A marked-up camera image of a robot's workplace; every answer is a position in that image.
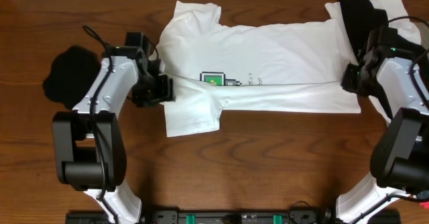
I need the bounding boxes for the white robot print t-shirt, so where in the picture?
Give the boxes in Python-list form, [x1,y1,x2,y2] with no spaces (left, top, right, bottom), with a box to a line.
[157,2,361,137]

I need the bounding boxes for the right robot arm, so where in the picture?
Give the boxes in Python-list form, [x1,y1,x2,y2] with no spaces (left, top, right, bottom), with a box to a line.
[324,46,428,223]

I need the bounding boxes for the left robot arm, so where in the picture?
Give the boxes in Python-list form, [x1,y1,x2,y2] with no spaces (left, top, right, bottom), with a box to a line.
[44,44,174,223]

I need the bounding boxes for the black t-shirt in pile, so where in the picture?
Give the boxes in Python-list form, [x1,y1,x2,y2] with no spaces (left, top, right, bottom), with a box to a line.
[339,0,428,119]

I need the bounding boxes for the folded black garment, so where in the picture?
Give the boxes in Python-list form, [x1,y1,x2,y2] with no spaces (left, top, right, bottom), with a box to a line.
[42,46,101,110]

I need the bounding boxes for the white t-shirt in pile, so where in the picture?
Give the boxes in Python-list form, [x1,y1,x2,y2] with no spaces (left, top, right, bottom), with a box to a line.
[324,0,422,125]

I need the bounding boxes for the red object at edge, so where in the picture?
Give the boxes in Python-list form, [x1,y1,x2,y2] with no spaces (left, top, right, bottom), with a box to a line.
[420,202,429,209]

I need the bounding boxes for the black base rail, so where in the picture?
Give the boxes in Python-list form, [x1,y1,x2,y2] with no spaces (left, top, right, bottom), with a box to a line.
[64,206,402,224]

